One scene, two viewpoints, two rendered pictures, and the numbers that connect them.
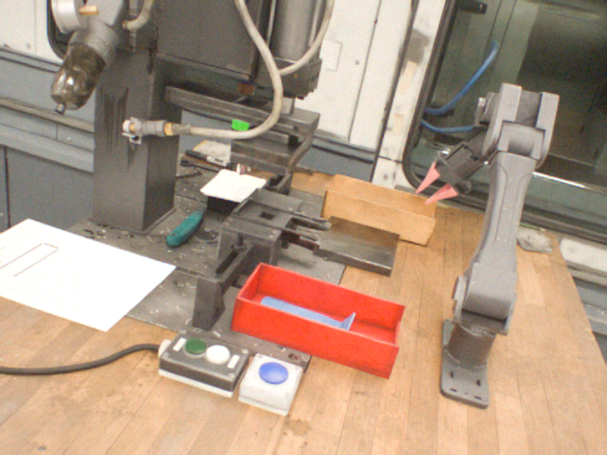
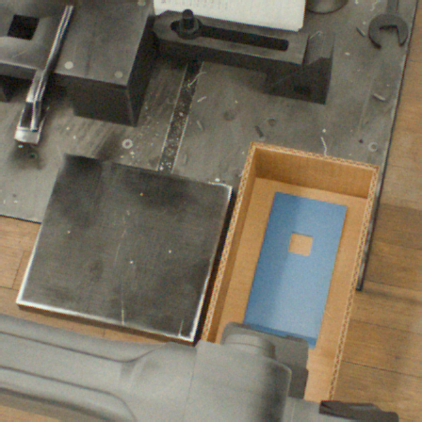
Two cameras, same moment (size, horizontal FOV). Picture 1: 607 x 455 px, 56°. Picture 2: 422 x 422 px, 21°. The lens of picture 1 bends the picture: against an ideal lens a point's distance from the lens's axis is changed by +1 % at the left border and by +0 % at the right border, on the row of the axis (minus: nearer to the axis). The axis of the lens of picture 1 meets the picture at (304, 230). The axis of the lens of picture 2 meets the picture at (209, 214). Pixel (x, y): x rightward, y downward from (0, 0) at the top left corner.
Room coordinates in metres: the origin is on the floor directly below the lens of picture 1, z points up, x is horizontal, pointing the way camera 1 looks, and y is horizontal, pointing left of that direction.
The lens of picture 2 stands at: (1.22, -0.50, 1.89)
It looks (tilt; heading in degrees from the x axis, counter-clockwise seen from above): 66 degrees down; 101
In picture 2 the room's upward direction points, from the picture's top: 7 degrees counter-clockwise
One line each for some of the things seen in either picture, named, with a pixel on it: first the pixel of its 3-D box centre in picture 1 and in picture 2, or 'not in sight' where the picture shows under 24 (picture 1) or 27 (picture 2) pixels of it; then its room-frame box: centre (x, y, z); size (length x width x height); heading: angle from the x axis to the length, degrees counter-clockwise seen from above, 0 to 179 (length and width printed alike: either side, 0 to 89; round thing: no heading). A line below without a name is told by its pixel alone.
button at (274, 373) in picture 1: (273, 376); not in sight; (0.59, 0.00, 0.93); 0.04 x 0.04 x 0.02
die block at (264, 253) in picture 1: (261, 233); (49, 49); (0.96, 0.08, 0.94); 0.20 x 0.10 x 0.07; 171
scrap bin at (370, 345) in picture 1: (320, 317); not in sight; (0.74, -0.05, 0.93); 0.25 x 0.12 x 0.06; 81
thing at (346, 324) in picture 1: (303, 316); not in sight; (0.75, -0.03, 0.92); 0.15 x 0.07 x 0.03; 78
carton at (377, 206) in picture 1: (379, 209); (290, 294); (1.22, -0.16, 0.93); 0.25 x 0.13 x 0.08; 81
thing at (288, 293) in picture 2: not in sight; (294, 267); (1.22, -0.13, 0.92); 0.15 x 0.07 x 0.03; 81
